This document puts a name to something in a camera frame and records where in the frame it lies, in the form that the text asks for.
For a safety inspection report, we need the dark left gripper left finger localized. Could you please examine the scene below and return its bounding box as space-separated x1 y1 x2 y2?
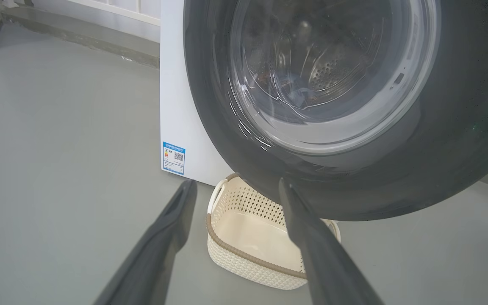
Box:
94 179 198 305

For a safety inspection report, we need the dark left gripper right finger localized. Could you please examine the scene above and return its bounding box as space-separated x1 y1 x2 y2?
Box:
279 177 384 305

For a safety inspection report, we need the black round glass washer door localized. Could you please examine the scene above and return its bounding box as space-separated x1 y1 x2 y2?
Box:
183 0 488 221

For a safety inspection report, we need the blue printed garment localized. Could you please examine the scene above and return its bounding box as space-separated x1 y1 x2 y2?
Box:
277 75 313 105

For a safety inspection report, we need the white front-load washing machine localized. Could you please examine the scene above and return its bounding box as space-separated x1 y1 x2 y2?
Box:
159 0 488 187

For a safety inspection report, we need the stainless steel washing machine drum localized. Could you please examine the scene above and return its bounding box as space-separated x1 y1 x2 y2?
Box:
244 0 388 123

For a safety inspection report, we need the cream perforated laundry basket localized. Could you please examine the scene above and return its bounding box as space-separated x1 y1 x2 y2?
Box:
205 173 341 291

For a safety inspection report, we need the blue energy label sticker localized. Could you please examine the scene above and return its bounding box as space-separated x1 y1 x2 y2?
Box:
162 142 186 175

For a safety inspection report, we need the grey concrete curb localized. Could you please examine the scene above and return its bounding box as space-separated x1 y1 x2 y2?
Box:
0 6 160 69

